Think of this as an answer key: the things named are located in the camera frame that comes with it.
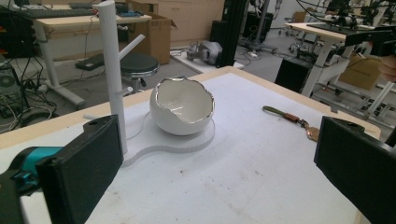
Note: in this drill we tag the wooden workbench with white frame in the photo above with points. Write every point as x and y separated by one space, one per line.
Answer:
317 31

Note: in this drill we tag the light wooden cabinet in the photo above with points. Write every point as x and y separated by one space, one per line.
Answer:
193 18

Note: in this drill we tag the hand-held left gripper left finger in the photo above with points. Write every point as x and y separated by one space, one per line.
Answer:
81 168

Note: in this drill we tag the black metal column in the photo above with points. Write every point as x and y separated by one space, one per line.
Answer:
232 31

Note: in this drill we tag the white eggshell-shaped ceramic bowl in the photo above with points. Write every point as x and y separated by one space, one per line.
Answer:
183 124

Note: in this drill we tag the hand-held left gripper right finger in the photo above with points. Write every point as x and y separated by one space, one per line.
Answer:
358 168

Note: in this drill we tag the wooden desk with white legs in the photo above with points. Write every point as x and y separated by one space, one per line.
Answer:
77 21

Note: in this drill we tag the white peg stand with base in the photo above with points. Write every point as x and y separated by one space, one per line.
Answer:
110 62

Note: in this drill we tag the black keyboard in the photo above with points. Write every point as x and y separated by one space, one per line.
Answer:
53 13

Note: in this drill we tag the computer tower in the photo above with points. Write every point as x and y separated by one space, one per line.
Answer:
9 90

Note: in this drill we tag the closed cardboard box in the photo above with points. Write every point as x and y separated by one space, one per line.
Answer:
361 73

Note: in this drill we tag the grey machine part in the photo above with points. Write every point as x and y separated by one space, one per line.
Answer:
208 51

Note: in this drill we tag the black round stool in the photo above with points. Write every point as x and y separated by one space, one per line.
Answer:
138 63

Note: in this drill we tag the black lab apparatus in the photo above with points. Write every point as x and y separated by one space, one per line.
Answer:
348 15

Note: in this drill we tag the black box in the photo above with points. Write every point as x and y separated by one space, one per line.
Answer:
294 74

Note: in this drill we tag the open cardboard box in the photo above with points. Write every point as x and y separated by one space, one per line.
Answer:
160 37

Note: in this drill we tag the flat black device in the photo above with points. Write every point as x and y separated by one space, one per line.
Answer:
90 62

